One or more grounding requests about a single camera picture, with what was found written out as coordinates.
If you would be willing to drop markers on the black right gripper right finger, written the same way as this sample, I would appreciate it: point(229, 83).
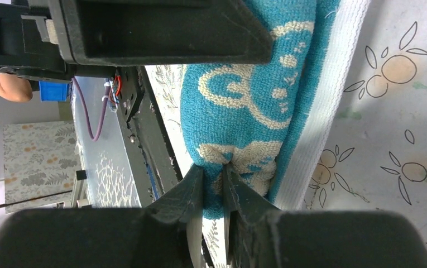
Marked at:
point(261, 235)

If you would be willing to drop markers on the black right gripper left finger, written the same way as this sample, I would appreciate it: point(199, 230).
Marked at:
point(166, 233)

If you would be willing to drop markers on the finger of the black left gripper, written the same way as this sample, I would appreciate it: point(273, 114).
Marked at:
point(129, 33)

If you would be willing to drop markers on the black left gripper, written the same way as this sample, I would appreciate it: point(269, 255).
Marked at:
point(25, 47)

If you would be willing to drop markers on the teal bunny pattern towel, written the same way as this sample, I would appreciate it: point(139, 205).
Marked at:
point(271, 121)

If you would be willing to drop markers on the person forearm in background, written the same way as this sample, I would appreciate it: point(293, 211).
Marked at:
point(15, 89)

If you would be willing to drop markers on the blue box in background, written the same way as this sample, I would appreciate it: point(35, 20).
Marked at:
point(54, 92)

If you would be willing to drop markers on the floral mat in background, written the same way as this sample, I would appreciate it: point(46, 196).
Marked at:
point(40, 163)

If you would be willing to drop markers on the floral pattern table mat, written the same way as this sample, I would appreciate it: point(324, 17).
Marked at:
point(375, 155)

